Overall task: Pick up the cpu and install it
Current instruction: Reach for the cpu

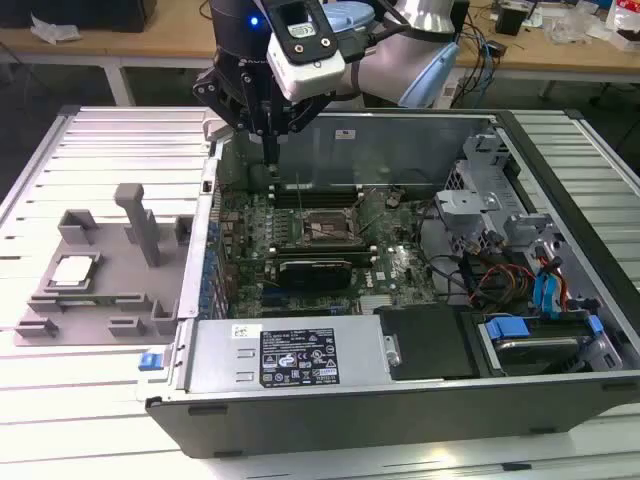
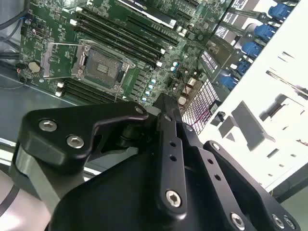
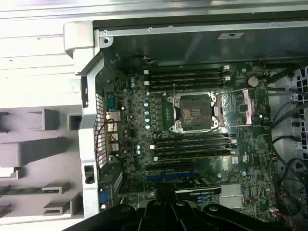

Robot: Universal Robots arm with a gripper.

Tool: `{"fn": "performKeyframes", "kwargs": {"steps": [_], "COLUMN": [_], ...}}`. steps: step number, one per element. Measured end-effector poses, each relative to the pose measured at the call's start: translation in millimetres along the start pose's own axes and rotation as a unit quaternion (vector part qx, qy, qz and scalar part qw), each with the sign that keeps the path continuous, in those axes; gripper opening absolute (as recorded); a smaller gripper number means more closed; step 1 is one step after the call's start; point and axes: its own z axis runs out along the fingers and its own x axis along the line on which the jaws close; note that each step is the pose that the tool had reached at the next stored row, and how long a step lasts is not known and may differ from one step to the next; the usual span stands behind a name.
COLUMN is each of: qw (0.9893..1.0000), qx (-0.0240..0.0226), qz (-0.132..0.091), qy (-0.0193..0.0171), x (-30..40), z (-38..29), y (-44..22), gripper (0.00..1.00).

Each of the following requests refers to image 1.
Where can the blue case latch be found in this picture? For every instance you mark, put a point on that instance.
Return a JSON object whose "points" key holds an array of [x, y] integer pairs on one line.
{"points": [[150, 362]]}

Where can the black power connector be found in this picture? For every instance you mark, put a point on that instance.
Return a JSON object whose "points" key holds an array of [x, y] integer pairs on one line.
{"points": [[472, 245], [497, 240]]}

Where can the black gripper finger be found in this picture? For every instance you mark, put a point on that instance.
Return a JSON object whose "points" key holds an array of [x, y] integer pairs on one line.
{"points": [[297, 117], [225, 97]]}

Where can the CPU socket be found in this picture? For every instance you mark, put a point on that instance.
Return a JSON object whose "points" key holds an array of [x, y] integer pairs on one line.
{"points": [[325, 231]]}

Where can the RAM slot with white clips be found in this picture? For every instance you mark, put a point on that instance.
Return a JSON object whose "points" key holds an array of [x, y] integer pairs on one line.
{"points": [[361, 262], [320, 252]]}

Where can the silver metal drive cage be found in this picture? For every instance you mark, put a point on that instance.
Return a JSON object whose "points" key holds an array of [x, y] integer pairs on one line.
{"points": [[465, 205]]}

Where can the grey parts rack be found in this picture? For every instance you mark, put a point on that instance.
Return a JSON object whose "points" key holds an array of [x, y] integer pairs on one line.
{"points": [[125, 280]]}

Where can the silver CPU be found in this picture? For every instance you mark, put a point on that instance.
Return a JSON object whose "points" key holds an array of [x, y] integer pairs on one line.
{"points": [[72, 271]]}

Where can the small black box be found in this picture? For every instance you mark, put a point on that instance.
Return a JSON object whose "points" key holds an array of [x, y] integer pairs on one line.
{"points": [[512, 22]]}

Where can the thin metal locking lever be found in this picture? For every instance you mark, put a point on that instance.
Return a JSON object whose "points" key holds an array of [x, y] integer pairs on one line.
{"points": [[299, 195]]}

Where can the red white plastic bag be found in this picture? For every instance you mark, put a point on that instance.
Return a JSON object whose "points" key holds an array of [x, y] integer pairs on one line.
{"points": [[625, 20]]}

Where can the black open PC case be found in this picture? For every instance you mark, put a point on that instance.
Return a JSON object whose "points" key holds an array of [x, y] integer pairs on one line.
{"points": [[350, 420]]}

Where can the black power adapter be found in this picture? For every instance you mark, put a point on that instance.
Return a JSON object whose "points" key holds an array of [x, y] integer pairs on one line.
{"points": [[497, 47]]}

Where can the green motherboard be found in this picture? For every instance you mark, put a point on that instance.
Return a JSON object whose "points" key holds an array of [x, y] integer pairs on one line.
{"points": [[385, 255]]}

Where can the RAM slot with black clips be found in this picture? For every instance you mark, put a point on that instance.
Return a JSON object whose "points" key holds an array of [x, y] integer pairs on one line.
{"points": [[320, 247], [320, 256]]}

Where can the black graphics card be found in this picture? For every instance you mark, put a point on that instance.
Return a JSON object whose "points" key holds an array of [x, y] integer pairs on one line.
{"points": [[315, 282]]}

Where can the silver power supply with label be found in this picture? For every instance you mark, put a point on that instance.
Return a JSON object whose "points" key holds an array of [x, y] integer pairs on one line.
{"points": [[220, 360]]}

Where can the hard disk in blue carrier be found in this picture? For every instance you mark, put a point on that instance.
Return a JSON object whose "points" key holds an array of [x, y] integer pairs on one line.
{"points": [[540, 352]]}

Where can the clear plastic bags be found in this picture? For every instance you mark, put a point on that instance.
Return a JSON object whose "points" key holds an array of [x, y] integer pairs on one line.
{"points": [[575, 25]]}

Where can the black drive bay cover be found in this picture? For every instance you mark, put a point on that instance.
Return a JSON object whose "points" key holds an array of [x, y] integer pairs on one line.
{"points": [[425, 345]]}

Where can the wooden desk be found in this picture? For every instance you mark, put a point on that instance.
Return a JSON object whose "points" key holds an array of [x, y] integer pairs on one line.
{"points": [[165, 35]]}

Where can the crumpled clear plastic wrap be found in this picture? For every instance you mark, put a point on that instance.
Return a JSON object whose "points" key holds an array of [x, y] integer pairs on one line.
{"points": [[52, 31]]}

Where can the round coin battery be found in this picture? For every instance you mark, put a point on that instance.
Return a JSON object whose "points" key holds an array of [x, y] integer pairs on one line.
{"points": [[393, 199]]}

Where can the large black box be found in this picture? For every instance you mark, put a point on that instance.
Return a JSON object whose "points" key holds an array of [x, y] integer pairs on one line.
{"points": [[75, 12]]}

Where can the silver chipset heatsink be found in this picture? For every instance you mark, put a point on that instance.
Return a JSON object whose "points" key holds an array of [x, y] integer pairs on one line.
{"points": [[378, 304]]}

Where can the white wrist camera black mount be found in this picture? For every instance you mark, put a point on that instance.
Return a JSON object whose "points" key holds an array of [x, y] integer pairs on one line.
{"points": [[310, 75]]}

